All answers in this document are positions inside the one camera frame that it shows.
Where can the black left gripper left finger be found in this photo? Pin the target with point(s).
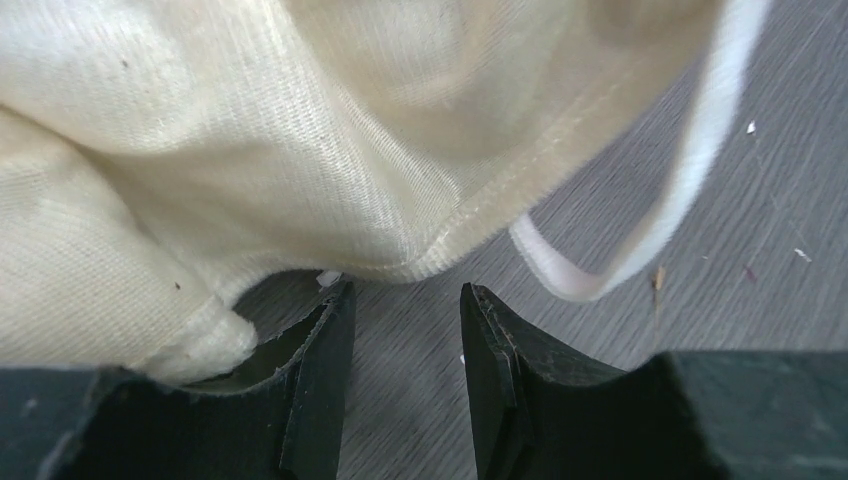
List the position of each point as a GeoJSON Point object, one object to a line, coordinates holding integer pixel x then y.
{"type": "Point", "coordinates": [280, 414]}

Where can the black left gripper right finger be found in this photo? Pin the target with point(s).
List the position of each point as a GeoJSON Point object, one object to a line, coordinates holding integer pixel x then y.
{"type": "Point", "coordinates": [525, 390]}

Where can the large bear print cushion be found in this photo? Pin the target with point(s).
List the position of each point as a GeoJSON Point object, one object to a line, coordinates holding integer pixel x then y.
{"type": "Point", "coordinates": [159, 158]}

